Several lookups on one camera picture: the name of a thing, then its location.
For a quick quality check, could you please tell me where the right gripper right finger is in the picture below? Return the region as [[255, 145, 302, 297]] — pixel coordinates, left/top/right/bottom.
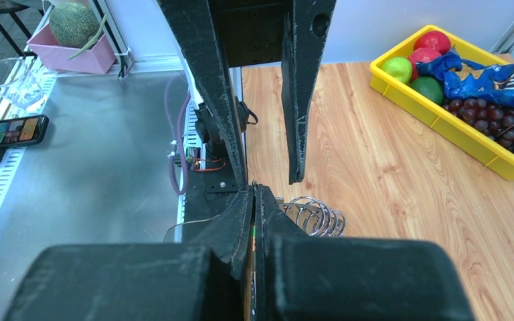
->
[[254, 184, 475, 320]]

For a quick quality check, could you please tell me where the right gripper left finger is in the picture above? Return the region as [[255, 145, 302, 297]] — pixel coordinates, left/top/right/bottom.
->
[[4, 186, 254, 320]]

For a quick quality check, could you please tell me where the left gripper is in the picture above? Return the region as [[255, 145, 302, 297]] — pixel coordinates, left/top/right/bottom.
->
[[159, 0, 336, 187]]

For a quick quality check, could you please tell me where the metal keyring holder plate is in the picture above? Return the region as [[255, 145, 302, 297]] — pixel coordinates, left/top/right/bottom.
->
[[163, 196, 347, 243]]

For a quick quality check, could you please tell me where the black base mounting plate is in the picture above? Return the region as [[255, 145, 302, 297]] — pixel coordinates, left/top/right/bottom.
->
[[182, 69, 251, 243]]

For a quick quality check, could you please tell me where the light green apple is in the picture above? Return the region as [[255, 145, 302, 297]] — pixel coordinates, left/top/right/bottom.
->
[[381, 57, 413, 84]]

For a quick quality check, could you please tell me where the pink box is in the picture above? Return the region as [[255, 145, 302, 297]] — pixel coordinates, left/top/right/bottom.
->
[[27, 23, 116, 74]]

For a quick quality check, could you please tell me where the pink red apple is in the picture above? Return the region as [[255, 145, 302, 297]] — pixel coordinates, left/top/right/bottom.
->
[[408, 47, 442, 82]]

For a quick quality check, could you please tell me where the green melon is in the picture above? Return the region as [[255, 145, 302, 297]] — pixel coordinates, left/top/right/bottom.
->
[[49, 2, 100, 48]]

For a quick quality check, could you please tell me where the dark green lime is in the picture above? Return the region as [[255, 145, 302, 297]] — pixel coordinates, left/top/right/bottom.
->
[[410, 76, 444, 105]]

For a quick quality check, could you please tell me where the black smartphone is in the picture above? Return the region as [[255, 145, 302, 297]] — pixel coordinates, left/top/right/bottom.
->
[[0, 114, 49, 148]]

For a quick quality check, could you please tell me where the yellow plastic bin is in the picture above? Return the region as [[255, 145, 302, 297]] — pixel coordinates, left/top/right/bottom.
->
[[369, 25, 514, 181]]

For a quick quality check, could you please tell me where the clear plastic cup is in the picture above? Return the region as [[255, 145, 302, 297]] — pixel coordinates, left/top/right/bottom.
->
[[0, 58, 45, 110]]

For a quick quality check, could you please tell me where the dark purple grapes bunch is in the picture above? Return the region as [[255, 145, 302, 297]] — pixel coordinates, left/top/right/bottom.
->
[[442, 98, 514, 154]]

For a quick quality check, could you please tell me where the blue Doritos chip bag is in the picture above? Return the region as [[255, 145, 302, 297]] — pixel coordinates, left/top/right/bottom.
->
[[416, 51, 514, 108]]

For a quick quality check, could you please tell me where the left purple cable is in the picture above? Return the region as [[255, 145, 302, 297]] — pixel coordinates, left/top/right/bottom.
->
[[163, 75, 192, 196]]

